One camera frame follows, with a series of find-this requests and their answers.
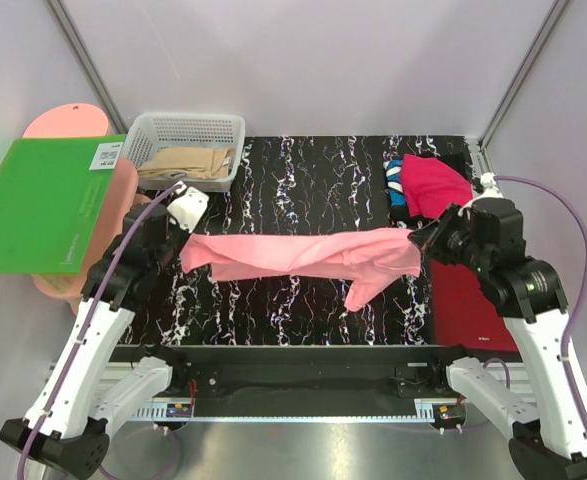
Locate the blue white folded t-shirt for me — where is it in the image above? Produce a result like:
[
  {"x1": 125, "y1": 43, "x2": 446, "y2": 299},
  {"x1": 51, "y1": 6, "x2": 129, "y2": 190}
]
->
[{"x1": 383, "y1": 158, "x2": 407, "y2": 207}]

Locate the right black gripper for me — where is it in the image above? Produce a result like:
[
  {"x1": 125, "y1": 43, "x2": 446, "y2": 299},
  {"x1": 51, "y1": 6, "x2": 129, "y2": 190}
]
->
[{"x1": 407, "y1": 202, "x2": 489, "y2": 274}]

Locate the white plastic basket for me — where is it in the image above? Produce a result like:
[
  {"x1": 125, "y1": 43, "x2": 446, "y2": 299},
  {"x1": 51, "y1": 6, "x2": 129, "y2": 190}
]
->
[{"x1": 121, "y1": 113, "x2": 245, "y2": 193}]

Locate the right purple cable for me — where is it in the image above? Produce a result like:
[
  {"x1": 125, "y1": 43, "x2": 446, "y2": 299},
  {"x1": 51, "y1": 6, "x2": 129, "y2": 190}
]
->
[{"x1": 480, "y1": 174, "x2": 587, "y2": 480}]

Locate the light pink t-shirt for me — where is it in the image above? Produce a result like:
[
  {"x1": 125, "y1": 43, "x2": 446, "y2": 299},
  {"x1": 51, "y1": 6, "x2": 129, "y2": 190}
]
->
[{"x1": 180, "y1": 227, "x2": 421, "y2": 312}]

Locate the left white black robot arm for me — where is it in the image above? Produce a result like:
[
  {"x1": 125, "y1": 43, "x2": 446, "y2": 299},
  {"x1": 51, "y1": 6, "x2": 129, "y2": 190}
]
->
[{"x1": 0, "y1": 194, "x2": 207, "y2": 479}]

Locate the purple cable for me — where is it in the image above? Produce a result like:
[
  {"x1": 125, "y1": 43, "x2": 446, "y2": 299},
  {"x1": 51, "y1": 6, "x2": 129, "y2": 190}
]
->
[
  {"x1": 15, "y1": 180, "x2": 186, "y2": 480},
  {"x1": 480, "y1": 174, "x2": 587, "y2": 480}
]

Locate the beige folded t-shirt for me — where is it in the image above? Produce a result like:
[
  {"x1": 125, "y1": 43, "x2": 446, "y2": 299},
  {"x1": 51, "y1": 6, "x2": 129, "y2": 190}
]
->
[{"x1": 138, "y1": 147, "x2": 235, "y2": 180}]

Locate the black marble pattern mat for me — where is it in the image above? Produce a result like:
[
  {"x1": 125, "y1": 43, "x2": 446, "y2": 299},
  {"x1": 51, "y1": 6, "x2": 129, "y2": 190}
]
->
[{"x1": 121, "y1": 135, "x2": 474, "y2": 346}]

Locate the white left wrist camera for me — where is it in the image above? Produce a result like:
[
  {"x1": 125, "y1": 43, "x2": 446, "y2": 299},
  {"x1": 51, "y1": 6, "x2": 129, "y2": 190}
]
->
[{"x1": 167, "y1": 182, "x2": 209, "y2": 233}]

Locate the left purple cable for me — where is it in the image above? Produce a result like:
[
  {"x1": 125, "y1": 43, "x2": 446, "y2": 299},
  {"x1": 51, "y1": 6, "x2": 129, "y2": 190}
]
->
[{"x1": 15, "y1": 180, "x2": 186, "y2": 480}]

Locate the green cutting board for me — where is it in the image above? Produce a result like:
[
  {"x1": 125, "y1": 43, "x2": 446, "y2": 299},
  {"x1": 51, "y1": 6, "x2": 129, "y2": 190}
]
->
[{"x1": 0, "y1": 135, "x2": 124, "y2": 274}]

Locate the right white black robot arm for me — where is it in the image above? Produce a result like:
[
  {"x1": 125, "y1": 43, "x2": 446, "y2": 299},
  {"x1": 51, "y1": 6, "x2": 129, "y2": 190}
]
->
[{"x1": 409, "y1": 198, "x2": 587, "y2": 479}]

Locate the aluminium frame rail front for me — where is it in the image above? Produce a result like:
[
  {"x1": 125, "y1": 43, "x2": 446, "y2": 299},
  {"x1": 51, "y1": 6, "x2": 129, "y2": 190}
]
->
[{"x1": 37, "y1": 362, "x2": 584, "y2": 401}]

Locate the magenta folded t-shirt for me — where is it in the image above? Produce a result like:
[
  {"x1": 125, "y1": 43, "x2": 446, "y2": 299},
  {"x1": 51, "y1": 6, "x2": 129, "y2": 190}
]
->
[{"x1": 400, "y1": 154, "x2": 473, "y2": 219}]

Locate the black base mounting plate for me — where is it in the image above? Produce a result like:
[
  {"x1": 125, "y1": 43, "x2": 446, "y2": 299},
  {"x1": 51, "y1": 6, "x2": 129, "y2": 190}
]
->
[{"x1": 122, "y1": 344, "x2": 474, "y2": 401}]

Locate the dark red folder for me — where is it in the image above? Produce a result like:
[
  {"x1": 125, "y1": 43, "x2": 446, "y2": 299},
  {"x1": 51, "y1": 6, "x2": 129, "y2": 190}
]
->
[{"x1": 429, "y1": 260, "x2": 517, "y2": 353}]

